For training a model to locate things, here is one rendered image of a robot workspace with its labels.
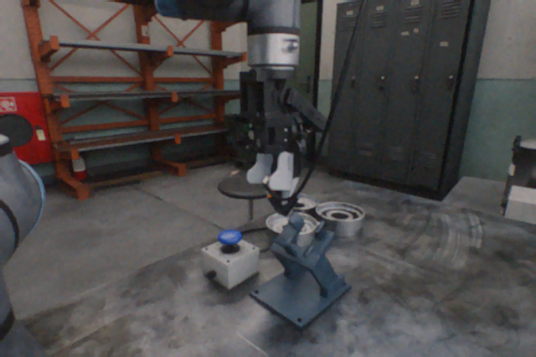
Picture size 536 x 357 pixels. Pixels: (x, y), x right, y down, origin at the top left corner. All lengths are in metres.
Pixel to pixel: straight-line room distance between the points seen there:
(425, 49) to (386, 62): 0.36
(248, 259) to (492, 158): 3.42
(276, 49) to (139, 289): 0.42
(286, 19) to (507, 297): 0.52
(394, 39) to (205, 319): 3.26
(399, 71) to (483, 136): 1.03
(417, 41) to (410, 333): 3.09
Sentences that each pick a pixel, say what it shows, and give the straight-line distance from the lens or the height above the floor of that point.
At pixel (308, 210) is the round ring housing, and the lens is 0.73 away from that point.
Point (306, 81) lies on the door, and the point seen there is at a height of 1.09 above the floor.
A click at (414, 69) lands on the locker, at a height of 1.20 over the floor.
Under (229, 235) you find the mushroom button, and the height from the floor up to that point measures 0.87.
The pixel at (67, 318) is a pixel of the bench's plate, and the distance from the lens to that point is 0.56.
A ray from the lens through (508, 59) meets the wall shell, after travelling 3.76.
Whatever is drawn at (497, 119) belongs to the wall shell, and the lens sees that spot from 3.76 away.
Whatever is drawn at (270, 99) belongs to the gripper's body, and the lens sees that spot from 0.47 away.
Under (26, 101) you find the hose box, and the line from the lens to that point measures 3.95.
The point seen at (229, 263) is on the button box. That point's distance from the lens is 0.51.
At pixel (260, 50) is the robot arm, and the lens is 0.47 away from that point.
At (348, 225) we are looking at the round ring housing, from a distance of 0.69.
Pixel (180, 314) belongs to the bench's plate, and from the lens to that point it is 0.50.
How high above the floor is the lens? 1.12
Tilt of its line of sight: 17 degrees down
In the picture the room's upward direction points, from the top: straight up
